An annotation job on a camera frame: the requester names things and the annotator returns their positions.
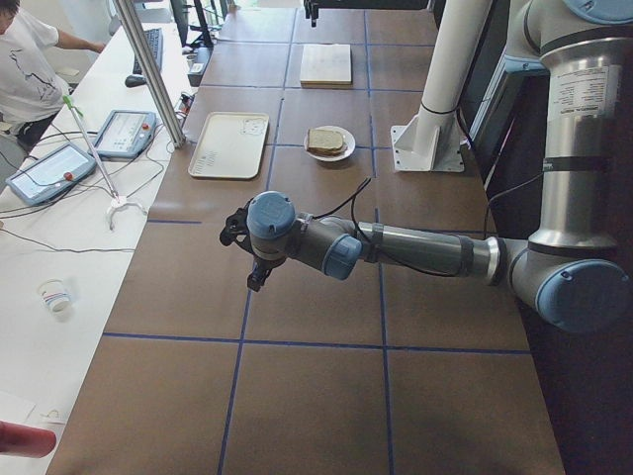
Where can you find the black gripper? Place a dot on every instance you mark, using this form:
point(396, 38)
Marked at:
point(260, 265)

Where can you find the bread slice with brown crust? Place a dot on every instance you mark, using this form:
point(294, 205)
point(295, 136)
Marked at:
point(325, 142)

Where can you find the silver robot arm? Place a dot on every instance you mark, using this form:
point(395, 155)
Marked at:
point(563, 270)

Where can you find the white round plate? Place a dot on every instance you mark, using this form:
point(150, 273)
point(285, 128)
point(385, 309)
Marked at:
point(348, 137)

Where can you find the cream plastic tray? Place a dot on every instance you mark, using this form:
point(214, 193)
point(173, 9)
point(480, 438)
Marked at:
point(230, 146)

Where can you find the white grabber stick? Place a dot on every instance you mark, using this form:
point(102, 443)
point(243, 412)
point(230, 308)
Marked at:
point(118, 202)

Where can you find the far blue teach pendant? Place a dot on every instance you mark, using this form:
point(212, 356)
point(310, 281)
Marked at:
point(125, 134)

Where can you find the blue teach pendant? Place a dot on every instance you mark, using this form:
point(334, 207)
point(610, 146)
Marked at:
point(51, 175)
point(125, 134)

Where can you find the paper cup with stripes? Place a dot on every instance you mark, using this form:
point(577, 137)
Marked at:
point(55, 295)

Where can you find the bamboo cutting board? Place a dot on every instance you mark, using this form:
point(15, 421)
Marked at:
point(326, 65)

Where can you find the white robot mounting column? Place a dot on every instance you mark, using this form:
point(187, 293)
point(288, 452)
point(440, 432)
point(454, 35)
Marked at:
point(430, 142)

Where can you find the near blue teach pendant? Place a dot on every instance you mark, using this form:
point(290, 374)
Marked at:
point(51, 175)

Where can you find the black computer mouse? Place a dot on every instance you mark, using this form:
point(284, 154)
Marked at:
point(134, 80)

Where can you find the black keyboard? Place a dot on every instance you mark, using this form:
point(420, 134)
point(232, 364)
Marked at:
point(154, 39)

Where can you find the person in white shirt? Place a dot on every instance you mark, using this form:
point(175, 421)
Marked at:
point(31, 91)

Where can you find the red cylinder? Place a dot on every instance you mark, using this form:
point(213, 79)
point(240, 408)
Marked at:
point(20, 440)

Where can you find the aluminium frame post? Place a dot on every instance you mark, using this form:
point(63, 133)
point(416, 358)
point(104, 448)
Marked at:
point(132, 26)

